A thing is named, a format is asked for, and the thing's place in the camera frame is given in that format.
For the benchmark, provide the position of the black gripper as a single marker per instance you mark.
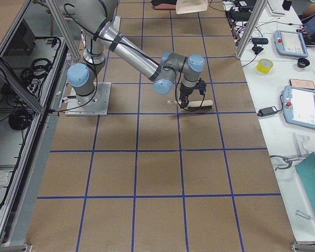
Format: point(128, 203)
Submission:
point(184, 93)

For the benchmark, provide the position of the cream hand brush black bristles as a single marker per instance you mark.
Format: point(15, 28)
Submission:
point(198, 105)

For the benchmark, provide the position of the cream plastic dustpan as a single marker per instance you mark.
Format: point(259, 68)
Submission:
point(191, 6)

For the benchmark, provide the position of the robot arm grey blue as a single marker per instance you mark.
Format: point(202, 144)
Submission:
point(96, 19)

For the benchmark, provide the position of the bin with black bag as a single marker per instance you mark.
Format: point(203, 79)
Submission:
point(164, 4)

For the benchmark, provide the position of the black power adapter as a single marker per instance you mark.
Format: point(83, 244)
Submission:
point(268, 111)

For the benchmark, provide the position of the yellow tape roll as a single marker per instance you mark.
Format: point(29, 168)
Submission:
point(264, 66)

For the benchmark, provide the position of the blue teach pendant near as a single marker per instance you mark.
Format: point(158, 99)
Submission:
point(299, 106)

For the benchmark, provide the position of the blue teach pendant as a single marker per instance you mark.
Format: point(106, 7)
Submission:
point(299, 106)
point(290, 43)

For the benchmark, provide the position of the blue teach pendant far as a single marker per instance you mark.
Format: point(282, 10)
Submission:
point(290, 43)

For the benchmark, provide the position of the brown smartphone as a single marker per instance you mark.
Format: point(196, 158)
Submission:
point(306, 84)

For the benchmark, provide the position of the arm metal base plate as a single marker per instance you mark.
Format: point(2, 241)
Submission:
point(91, 105)

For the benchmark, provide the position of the aluminium frame post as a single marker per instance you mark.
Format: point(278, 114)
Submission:
point(253, 20)

